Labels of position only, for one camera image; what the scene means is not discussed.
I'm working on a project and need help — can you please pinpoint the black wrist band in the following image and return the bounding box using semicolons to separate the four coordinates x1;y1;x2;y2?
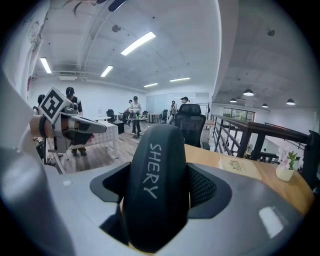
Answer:
39;116;48;138

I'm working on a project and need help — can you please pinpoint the person's white shirt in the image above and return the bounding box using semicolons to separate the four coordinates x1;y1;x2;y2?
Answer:
0;9;51;156

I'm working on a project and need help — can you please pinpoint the black metal railing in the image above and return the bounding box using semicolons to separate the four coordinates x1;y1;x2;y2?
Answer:
209;113;313;176

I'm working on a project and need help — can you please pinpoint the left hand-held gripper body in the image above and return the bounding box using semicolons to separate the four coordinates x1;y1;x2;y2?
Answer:
38;86;84;154

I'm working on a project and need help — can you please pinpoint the potted pink flower plant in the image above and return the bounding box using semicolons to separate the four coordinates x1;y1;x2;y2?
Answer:
274;146;305;182

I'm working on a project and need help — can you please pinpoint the table with checkered cloth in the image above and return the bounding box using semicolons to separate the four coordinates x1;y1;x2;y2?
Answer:
91;121;120;156

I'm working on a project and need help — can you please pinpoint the beige book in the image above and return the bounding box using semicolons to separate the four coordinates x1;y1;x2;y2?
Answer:
217;153;263;181

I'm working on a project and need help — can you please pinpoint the person's left hand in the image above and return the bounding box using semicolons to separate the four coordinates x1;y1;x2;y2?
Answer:
62;119;81;133

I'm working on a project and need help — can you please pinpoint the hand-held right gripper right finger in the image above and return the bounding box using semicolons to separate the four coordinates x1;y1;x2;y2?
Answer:
162;162;305;256

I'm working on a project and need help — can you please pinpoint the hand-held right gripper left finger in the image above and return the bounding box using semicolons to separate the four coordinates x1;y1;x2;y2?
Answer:
46;161;141;256

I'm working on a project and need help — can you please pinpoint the tall black mesh office chair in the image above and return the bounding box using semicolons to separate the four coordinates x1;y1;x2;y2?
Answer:
174;103;211;151

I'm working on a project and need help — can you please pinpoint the glass plant cabinet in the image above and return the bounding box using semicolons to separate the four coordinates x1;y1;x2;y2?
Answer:
223;107;256;123

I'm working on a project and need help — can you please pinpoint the wide ceiling panel light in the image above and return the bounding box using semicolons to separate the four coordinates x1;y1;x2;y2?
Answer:
120;31;157;56

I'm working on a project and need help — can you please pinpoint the white air conditioner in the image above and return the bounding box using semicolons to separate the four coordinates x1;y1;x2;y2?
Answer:
58;71;88;81

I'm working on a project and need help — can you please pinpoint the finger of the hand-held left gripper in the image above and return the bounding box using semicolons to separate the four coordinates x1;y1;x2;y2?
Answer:
74;116;108;135

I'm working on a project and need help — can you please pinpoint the person's left forearm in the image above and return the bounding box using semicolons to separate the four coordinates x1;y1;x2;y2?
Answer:
29;116;55;139

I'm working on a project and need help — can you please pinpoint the black round object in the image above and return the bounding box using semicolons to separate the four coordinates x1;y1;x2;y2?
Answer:
122;124;192;255

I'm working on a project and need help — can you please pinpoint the round dark table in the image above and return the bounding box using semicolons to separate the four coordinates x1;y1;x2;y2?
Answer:
128;117;148;138

